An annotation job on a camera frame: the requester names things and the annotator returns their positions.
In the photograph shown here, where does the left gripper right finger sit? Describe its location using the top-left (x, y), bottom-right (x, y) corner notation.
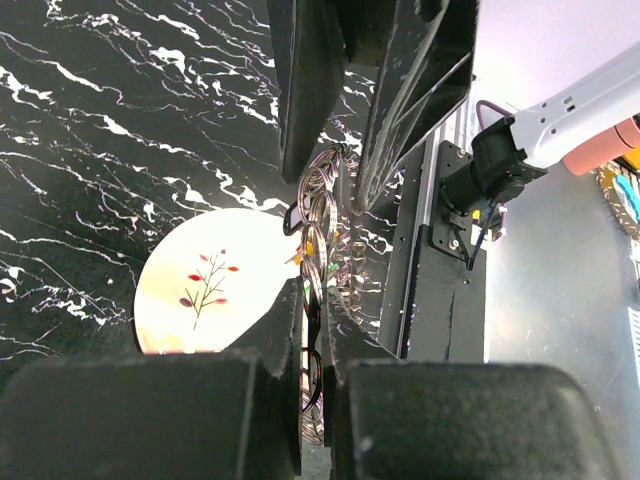
top-left (322, 294), bottom-right (620, 479)

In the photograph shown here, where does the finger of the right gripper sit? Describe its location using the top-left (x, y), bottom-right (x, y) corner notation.
top-left (267, 0), bottom-right (347, 183)
top-left (355, 1), bottom-right (480, 211)

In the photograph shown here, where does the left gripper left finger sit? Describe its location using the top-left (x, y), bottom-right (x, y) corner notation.
top-left (1, 279), bottom-right (304, 479)

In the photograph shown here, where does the large metal keyring with keys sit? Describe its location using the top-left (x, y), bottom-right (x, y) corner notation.
top-left (283, 143), bottom-right (384, 447)

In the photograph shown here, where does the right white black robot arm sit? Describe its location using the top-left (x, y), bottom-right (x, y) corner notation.
top-left (267, 1), bottom-right (639, 214)

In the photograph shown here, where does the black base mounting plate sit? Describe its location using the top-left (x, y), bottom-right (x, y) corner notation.
top-left (378, 139), bottom-right (486, 363)

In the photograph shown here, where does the pink and cream round plate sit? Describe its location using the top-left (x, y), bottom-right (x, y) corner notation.
top-left (133, 208), bottom-right (301, 354)

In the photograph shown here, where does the pink cylindrical bottle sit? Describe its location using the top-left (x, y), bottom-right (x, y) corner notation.
top-left (562, 114), bottom-right (639, 176)

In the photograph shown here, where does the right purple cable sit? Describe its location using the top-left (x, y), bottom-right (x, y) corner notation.
top-left (474, 99), bottom-right (514, 124)

